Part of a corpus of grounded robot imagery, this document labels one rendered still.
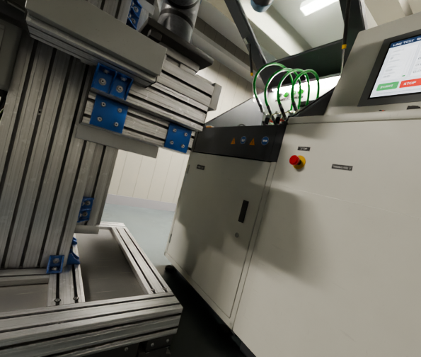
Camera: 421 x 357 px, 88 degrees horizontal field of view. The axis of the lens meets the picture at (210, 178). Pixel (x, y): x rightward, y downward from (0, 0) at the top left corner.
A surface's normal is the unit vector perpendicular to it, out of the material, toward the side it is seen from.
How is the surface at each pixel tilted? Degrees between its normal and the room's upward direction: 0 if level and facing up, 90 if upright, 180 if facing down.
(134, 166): 90
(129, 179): 90
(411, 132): 90
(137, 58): 90
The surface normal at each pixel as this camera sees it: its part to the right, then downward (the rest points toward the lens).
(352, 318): -0.78, -0.19
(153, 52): 0.56, 0.16
